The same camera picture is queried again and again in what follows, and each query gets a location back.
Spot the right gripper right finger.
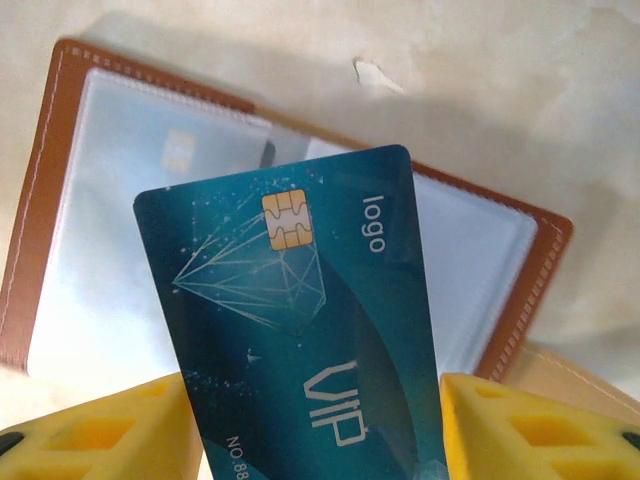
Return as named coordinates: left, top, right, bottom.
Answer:
left=439, top=372, right=640, bottom=480

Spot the pale card inside sleeve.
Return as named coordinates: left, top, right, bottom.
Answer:
left=44, top=84, right=274, bottom=374

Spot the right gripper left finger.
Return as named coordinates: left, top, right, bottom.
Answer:
left=0, top=372, right=204, bottom=480

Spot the brown leather card holder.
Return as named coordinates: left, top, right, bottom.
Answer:
left=0, top=37, right=640, bottom=436

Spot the blue VIP card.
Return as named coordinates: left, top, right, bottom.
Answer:
left=132, top=144, right=454, bottom=480

